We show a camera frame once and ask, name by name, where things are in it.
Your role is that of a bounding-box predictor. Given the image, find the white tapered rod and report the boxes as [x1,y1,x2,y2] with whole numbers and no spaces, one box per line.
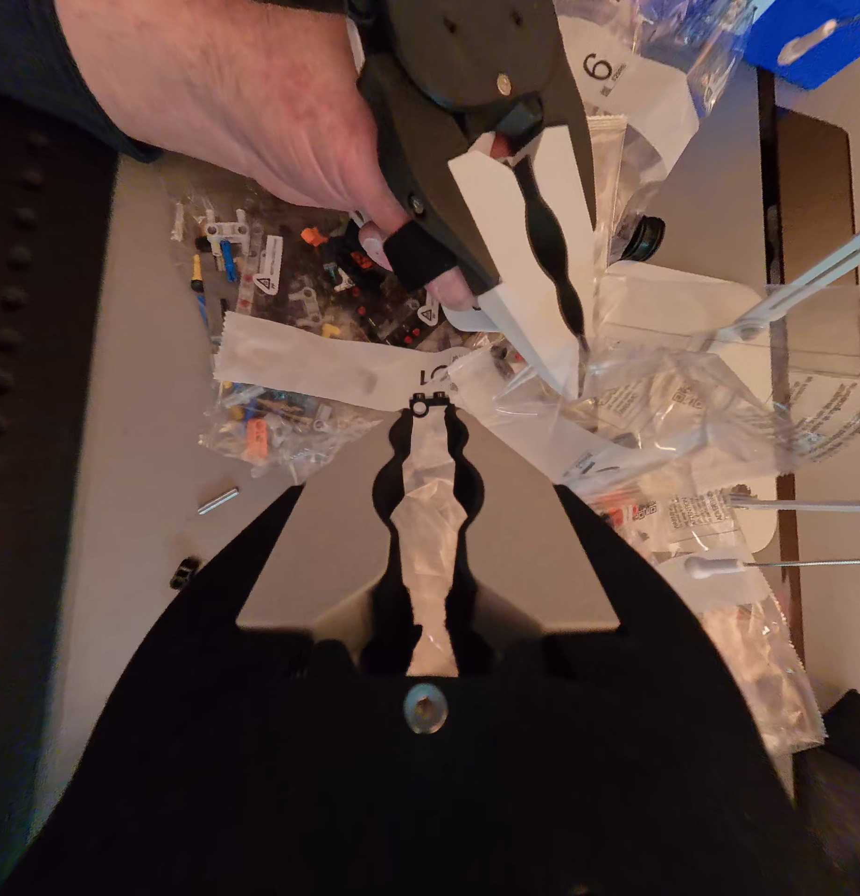
[696,223,860,351]

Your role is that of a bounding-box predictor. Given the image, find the scattered loose lego pieces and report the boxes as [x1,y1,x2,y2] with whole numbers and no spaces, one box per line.
[168,486,242,590]

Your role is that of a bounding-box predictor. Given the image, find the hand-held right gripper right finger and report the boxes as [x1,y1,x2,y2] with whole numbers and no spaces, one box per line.
[444,407,621,674]

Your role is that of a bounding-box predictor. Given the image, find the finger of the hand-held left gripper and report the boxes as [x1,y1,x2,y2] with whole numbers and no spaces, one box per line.
[447,135,588,400]
[521,126,607,351]

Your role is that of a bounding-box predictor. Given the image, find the black round object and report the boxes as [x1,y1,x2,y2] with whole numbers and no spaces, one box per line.
[620,212,669,261]

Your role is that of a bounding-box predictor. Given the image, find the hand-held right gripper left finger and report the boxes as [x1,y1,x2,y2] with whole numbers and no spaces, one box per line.
[235,410,414,674]

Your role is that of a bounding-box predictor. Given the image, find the thin white rod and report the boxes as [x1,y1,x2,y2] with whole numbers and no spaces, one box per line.
[726,492,860,513]

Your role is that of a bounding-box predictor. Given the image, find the person's left hand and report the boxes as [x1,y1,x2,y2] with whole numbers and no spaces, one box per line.
[54,0,481,312]

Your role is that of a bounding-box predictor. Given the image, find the clear bag long dark parts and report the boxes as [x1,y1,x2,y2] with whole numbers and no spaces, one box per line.
[552,0,760,239]

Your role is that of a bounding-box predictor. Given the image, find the blue plastic bin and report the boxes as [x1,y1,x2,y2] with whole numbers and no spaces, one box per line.
[741,0,860,91]

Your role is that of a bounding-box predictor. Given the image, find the black perforated board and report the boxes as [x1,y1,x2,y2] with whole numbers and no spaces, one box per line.
[0,91,119,876]

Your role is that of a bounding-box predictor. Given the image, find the numbered clear plastic bag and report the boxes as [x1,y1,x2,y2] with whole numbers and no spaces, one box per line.
[169,168,522,421]

